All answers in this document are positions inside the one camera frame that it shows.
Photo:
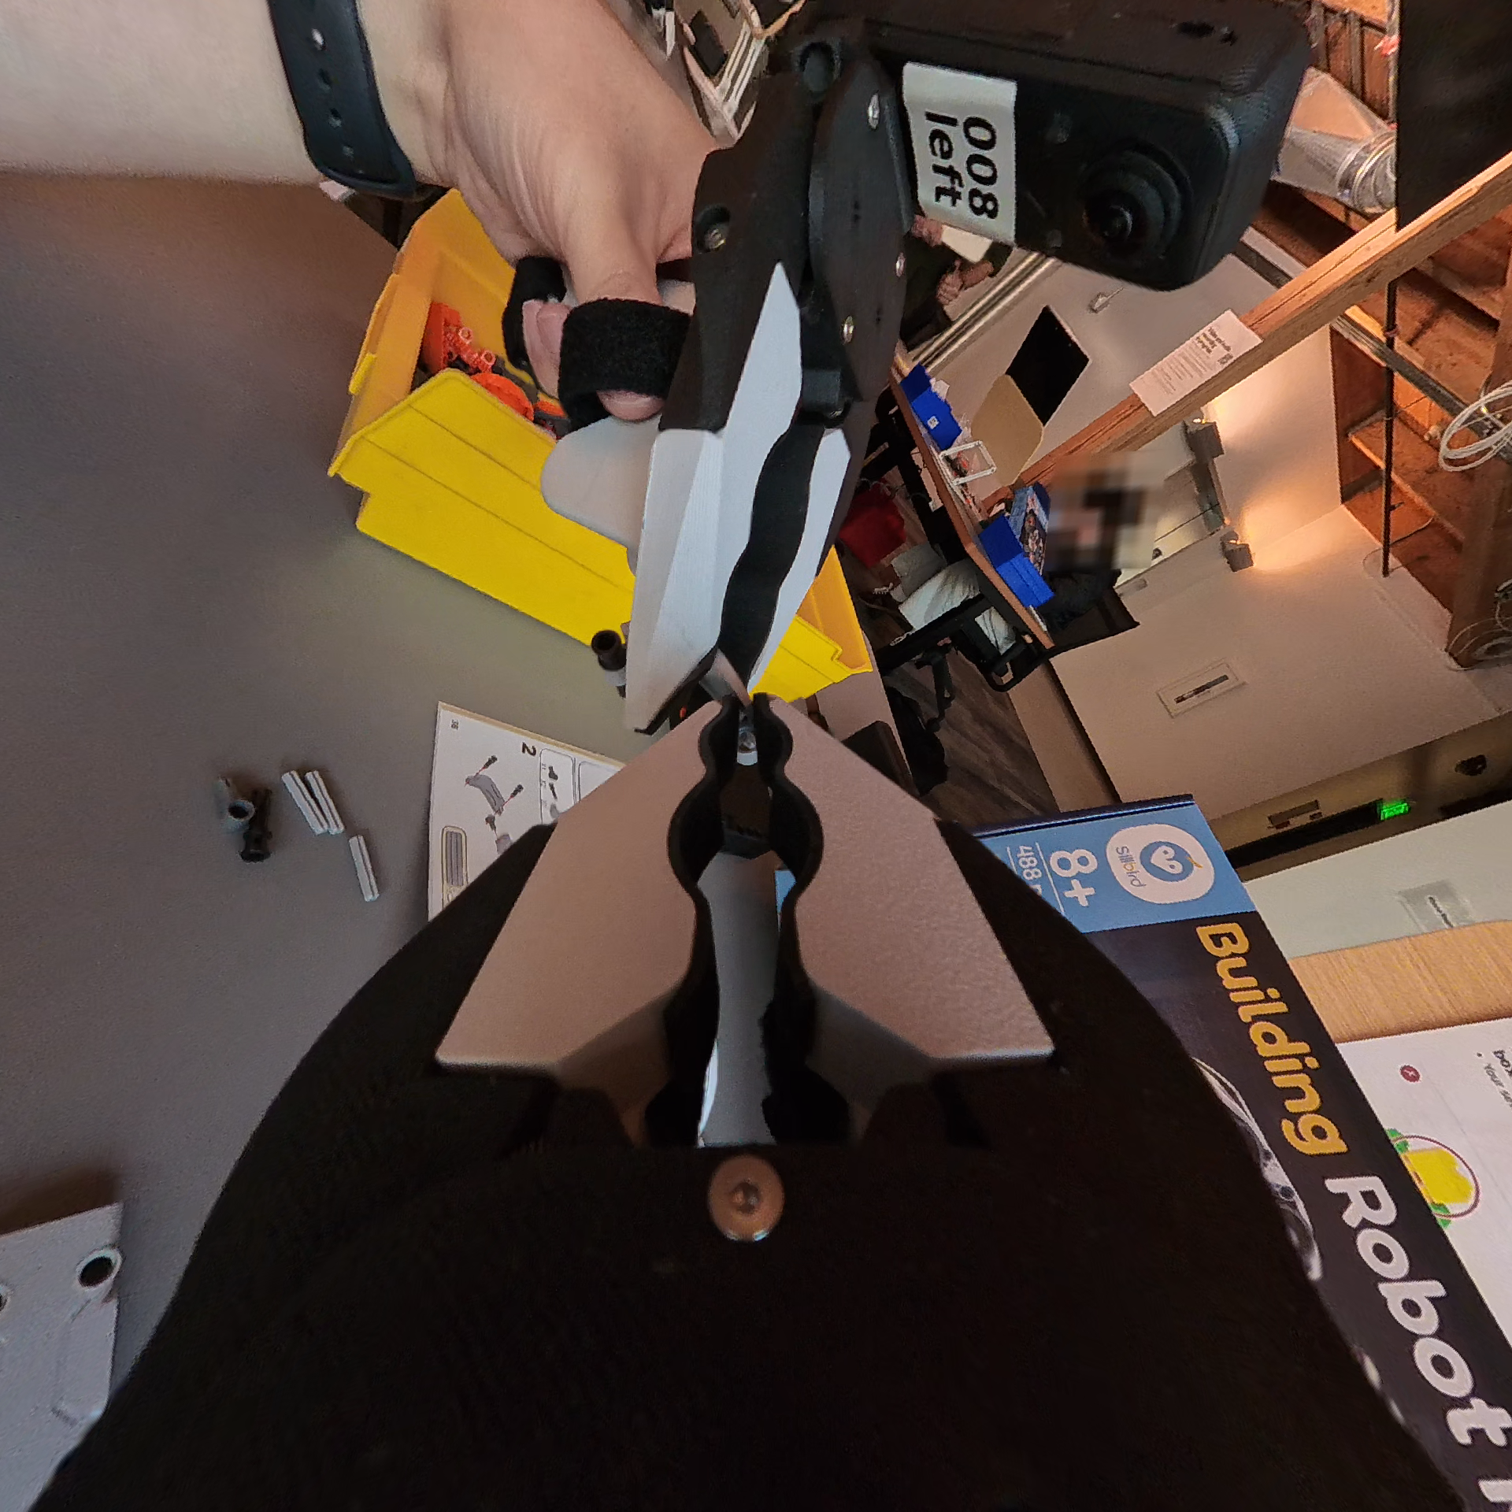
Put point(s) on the black monitor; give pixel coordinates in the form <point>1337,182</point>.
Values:
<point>1046,360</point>

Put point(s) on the red box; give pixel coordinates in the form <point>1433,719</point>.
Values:
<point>873,526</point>

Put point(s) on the yellow parts bin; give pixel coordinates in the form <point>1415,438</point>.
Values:
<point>471,495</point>

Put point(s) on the grey desk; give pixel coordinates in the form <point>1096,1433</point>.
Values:
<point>176,531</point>

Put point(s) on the dark flat panel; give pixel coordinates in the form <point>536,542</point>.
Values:
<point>1452,94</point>

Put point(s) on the blue storage bin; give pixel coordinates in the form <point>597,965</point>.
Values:
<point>1015,562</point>
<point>932,407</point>

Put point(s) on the white printed instruction sheet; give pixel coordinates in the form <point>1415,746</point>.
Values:
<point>1440,1134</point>

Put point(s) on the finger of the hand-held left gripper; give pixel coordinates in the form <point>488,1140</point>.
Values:
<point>815,508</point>
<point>696,531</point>

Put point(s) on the person's left hand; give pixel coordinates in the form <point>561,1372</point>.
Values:
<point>554,143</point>

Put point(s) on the silver air duct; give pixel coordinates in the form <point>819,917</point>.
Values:
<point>1341,148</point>

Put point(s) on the white wall label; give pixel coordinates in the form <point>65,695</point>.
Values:
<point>1199,688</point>

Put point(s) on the paper notice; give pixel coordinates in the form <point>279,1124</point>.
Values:
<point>1193,360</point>

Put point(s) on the blue robot kit box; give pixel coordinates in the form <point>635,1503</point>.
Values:
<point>1181,945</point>

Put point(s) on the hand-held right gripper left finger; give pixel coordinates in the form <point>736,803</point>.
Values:
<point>567,945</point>

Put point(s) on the black wristband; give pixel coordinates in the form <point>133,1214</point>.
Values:
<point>342,94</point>

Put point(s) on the pile of building parts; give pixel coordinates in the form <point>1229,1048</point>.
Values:
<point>471,355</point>

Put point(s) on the light wooden board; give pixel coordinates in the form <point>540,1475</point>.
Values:
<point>1416,974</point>

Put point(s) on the black device with green light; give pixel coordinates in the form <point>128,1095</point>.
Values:
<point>876,756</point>

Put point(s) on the white short pin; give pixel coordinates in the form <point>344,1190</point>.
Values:
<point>363,868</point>
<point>302,801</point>
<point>326,801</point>

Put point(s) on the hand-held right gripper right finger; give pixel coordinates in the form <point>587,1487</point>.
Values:
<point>921,945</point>

